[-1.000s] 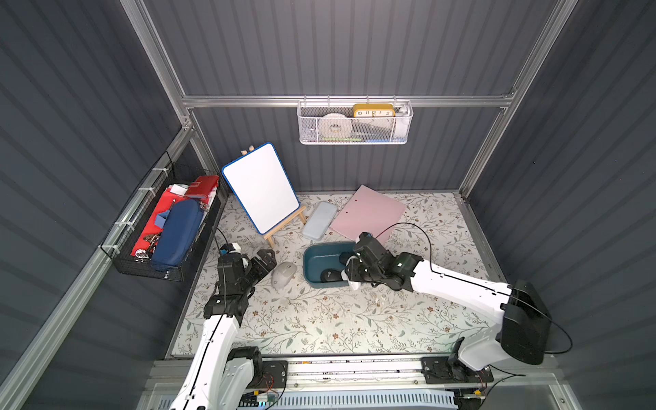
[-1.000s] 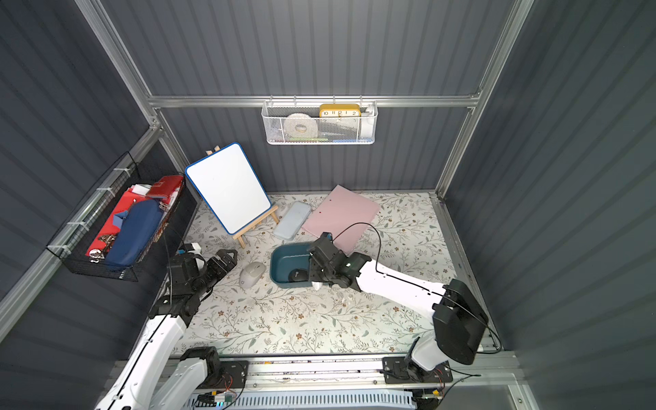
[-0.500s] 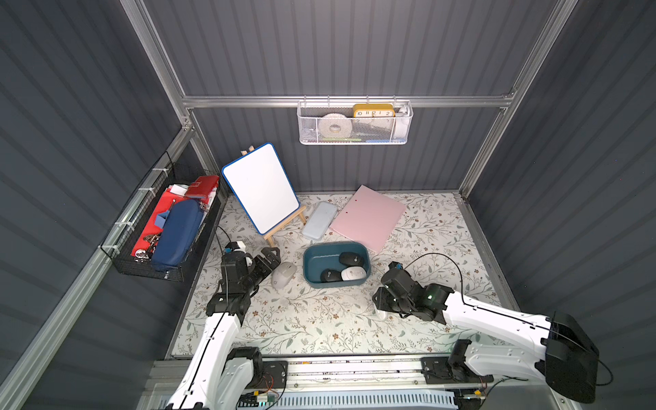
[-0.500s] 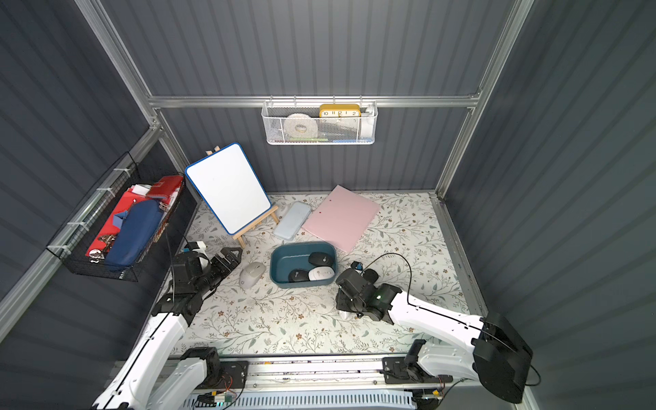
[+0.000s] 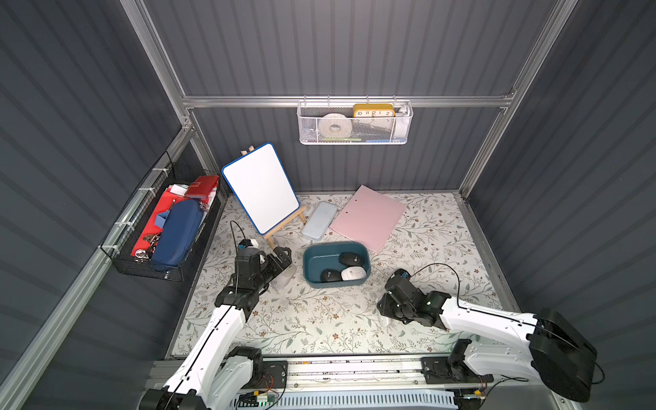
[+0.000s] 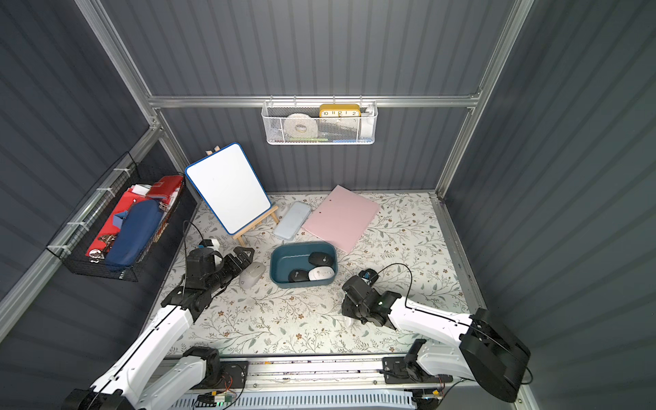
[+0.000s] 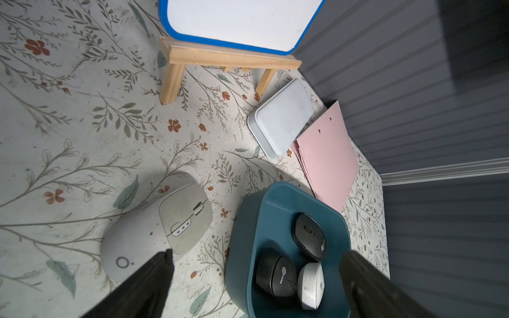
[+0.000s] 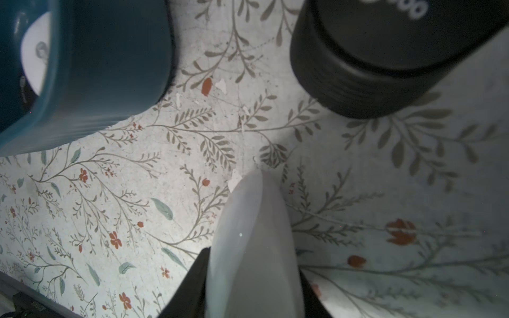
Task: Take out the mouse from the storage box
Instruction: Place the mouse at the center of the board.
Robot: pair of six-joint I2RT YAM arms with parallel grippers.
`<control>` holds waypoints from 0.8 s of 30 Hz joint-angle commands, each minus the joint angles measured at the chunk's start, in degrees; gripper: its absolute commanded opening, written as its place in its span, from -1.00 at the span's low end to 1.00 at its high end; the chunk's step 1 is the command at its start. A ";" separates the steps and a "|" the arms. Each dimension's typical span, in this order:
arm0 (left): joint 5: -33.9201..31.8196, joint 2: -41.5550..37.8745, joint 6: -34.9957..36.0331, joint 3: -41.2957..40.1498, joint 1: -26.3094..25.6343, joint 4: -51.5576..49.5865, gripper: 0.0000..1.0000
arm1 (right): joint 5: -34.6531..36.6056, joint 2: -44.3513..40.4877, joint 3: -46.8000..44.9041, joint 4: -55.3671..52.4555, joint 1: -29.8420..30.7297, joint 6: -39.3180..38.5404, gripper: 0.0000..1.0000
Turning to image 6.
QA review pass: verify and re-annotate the grey beige mouse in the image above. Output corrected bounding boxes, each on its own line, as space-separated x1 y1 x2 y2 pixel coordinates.
238 261 266 290

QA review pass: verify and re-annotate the teal plastic storage box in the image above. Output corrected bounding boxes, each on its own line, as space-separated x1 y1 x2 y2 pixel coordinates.
269 241 338 289

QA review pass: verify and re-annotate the white mouse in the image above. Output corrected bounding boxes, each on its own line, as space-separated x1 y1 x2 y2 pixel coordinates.
309 266 335 281

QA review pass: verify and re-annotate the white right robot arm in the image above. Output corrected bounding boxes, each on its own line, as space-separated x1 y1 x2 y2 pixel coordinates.
342 276 531 402

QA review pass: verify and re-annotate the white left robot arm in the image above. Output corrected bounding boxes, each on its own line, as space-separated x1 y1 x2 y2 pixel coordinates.
61 246 255 409

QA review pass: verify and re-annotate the black lecoo mouse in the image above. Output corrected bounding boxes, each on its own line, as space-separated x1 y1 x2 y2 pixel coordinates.
309 252 334 267
289 269 309 283

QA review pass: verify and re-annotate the floral table mat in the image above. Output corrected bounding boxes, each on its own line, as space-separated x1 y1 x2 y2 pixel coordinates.
169 192 469 356

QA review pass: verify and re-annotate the light blue pencil case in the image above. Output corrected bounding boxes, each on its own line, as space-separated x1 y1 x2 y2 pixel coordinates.
273 202 312 242

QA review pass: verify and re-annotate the blue framed whiteboard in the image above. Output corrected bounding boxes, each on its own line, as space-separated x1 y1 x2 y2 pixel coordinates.
184 143 273 235

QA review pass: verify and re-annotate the pink folder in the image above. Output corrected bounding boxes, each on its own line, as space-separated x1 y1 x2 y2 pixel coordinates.
302 186 380 253

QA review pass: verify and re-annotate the navy blue pouch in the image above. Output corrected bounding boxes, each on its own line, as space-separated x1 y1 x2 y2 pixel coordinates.
105 200 163 272

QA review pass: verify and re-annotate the red package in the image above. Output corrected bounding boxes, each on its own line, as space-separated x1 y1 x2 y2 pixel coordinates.
86 175 184 269

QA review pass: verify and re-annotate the white tape roll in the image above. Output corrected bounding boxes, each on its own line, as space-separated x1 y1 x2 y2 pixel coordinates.
283 113 319 138

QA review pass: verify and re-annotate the yellow clock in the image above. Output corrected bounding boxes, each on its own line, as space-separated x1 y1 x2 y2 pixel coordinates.
319 104 361 119

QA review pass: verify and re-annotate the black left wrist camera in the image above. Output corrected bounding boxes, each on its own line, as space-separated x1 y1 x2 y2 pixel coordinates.
186 238 222 280

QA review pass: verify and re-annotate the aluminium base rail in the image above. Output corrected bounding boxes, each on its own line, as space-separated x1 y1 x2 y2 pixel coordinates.
96 353 534 410

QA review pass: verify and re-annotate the black wire side basket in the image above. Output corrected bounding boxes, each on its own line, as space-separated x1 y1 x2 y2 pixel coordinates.
47 150 196 282

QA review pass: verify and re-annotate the white wire wall basket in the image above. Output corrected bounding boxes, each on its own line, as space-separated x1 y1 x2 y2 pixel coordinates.
261 100 379 145

